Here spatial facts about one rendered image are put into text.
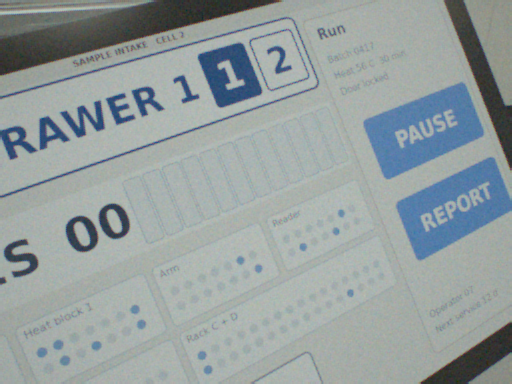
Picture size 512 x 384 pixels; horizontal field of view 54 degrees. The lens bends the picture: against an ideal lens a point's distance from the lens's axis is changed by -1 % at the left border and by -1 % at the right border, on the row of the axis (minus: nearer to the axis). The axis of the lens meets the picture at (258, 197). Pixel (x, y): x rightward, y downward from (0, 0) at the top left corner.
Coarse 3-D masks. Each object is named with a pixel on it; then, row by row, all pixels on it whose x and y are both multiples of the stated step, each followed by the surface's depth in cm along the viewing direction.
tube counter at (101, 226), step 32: (256, 128) 32; (288, 128) 32; (320, 128) 33; (192, 160) 30; (224, 160) 31; (256, 160) 31; (288, 160) 32; (320, 160) 33; (96, 192) 28; (128, 192) 28; (160, 192) 29; (192, 192) 30; (224, 192) 30; (256, 192) 31; (64, 224) 27; (96, 224) 28; (128, 224) 28; (160, 224) 29; (192, 224) 30; (96, 256) 27; (128, 256) 28
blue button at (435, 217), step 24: (480, 168) 38; (432, 192) 36; (456, 192) 37; (480, 192) 37; (504, 192) 38; (408, 216) 35; (432, 216) 36; (456, 216) 36; (480, 216) 37; (408, 240) 35; (432, 240) 35; (456, 240) 36
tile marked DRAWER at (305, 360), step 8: (304, 352) 31; (288, 360) 31; (296, 360) 31; (304, 360) 31; (312, 360) 31; (280, 368) 30; (288, 368) 31; (296, 368) 31; (304, 368) 31; (312, 368) 31; (264, 376) 30; (272, 376) 30; (280, 376) 30; (288, 376) 30; (296, 376) 31; (304, 376) 31; (312, 376) 31; (320, 376) 31
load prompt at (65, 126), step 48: (192, 48) 31; (240, 48) 32; (288, 48) 33; (0, 96) 27; (48, 96) 28; (96, 96) 28; (144, 96) 29; (192, 96) 30; (240, 96) 31; (288, 96) 33; (0, 144) 26; (48, 144) 27; (96, 144) 28; (144, 144) 29; (0, 192) 26
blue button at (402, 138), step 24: (432, 96) 37; (456, 96) 38; (360, 120) 34; (384, 120) 35; (408, 120) 36; (432, 120) 37; (456, 120) 37; (384, 144) 35; (408, 144) 36; (432, 144) 36; (456, 144) 37; (384, 168) 35; (408, 168) 35
